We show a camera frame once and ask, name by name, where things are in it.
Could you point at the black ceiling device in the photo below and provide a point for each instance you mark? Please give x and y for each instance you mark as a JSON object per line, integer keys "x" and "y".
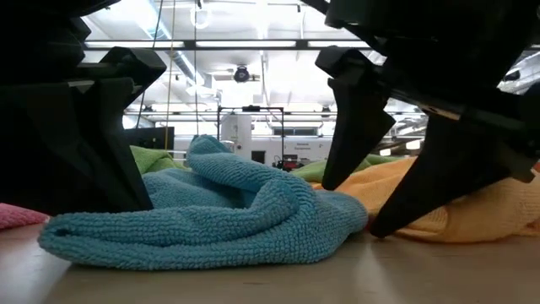
{"x": 241, "y": 74}

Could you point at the green microfiber towel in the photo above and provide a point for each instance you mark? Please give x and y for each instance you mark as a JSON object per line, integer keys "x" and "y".
{"x": 310, "y": 171}
{"x": 154, "y": 159}

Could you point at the white pillar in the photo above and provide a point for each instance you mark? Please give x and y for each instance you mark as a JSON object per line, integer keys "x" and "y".
{"x": 236, "y": 131}

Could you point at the blue microfiber towel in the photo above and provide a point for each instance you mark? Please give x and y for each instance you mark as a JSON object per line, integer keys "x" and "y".
{"x": 211, "y": 228}

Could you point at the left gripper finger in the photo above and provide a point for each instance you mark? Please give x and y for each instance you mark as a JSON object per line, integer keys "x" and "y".
{"x": 50, "y": 152}
{"x": 120, "y": 110}

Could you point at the black monitor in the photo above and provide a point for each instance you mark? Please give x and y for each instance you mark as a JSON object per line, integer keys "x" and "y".
{"x": 147, "y": 138}

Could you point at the black overhead crossbar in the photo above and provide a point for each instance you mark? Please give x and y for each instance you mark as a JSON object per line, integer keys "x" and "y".
{"x": 190, "y": 44}

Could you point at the pink microfiber towel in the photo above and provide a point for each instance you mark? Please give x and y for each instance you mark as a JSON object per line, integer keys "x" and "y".
{"x": 19, "y": 215}

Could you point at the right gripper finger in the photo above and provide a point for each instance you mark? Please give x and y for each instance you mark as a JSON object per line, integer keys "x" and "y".
{"x": 447, "y": 169}
{"x": 358, "y": 122}

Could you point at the orange microfiber towel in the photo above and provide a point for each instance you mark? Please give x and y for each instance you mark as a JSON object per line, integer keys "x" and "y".
{"x": 485, "y": 215}

